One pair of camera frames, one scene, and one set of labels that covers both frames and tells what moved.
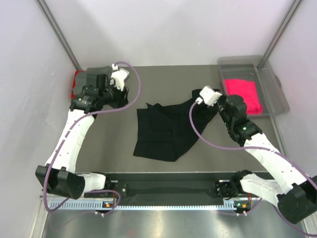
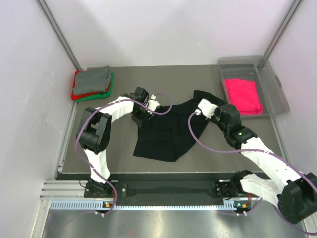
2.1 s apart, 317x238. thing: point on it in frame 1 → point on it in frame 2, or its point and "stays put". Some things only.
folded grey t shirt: (88, 78) stays put
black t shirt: (165, 133) stays put
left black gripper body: (114, 97) → (142, 114)
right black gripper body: (221, 101) → (216, 116)
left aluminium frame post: (59, 32) stays put
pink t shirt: (247, 89) stays put
